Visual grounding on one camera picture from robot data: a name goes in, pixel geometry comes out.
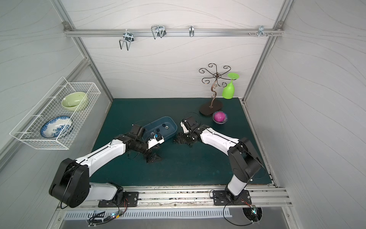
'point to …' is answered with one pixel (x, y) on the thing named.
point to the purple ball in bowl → (220, 117)
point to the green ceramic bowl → (74, 101)
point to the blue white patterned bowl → (56, 127)
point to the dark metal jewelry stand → (216, 105)
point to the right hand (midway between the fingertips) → (180, 138)
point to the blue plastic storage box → (166, 126)
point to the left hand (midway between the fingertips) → (159, 152)
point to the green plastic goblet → (228, 90)
